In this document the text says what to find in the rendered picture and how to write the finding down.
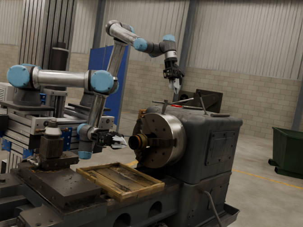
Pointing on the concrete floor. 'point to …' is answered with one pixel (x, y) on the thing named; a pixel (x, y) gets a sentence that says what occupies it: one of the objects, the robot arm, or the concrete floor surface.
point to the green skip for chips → (287, 152)
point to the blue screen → (101, 58)
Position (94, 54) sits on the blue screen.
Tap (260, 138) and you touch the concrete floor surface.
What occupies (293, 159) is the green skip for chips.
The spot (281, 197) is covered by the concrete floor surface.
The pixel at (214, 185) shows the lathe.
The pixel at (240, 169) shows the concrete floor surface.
